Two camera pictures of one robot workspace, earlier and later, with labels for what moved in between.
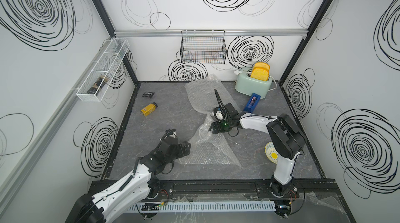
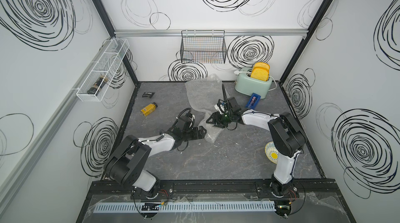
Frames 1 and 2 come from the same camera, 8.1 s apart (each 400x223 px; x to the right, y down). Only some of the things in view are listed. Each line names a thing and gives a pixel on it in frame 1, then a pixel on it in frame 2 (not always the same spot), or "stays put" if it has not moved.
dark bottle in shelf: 97,86 stays put
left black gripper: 187,149 -> 200,135
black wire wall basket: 203,46 stays put
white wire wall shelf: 98,81 stays put
